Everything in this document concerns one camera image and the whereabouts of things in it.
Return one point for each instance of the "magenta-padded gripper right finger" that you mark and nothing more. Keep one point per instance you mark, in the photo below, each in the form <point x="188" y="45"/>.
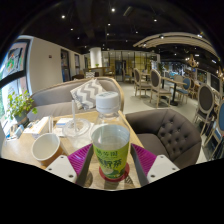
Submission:
<point x="161" y="166"/>

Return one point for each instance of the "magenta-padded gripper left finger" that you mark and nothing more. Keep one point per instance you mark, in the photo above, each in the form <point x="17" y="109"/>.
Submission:
<point x="63" y="166"/>

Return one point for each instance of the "clear green-labelled drink bottle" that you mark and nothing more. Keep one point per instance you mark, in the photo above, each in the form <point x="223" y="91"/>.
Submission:
<point x="110" y="143"/>

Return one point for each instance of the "brown mug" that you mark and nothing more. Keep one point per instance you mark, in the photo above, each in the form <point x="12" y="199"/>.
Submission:
<point x="45" y="148"/>

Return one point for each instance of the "dark tufted armchair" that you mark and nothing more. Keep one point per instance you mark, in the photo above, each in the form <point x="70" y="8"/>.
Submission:
<point x="166" y="133"/>

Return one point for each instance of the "flat round red coaster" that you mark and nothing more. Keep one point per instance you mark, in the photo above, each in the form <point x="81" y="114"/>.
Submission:
<point x="125" y="175"/>

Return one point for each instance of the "clear plastic cup with straw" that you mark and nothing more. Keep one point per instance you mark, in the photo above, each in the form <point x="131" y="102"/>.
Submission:
<point x="76" y="130"/>

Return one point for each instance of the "blue and white card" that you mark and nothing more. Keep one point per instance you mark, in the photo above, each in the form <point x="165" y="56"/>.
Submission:
<point x="62" y="122"/>

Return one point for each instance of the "white and orange box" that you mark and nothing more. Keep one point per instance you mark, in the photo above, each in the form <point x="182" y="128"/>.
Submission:
<point x="36" y="126"/>

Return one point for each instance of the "curved grey sofa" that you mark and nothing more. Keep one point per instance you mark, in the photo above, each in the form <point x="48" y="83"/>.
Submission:
<point x="53" y="98"/>

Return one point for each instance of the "green potted plant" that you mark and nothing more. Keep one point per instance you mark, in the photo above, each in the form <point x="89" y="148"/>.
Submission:
<point x="20" y="106"/>

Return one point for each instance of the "grey chevron cushion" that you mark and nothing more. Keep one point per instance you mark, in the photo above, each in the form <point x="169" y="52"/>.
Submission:
<point x="86" y="93"/>

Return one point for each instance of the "group of dining chairs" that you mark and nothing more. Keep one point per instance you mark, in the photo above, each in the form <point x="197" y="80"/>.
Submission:
<point x="155" y="81"/>

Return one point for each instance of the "white round column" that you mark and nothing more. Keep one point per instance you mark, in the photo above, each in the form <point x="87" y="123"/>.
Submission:
<point x="95" y="57"/>

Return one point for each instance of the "group of ceiling lights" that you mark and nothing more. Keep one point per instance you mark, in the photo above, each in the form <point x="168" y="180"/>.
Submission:
<point x="113" y="10"/>

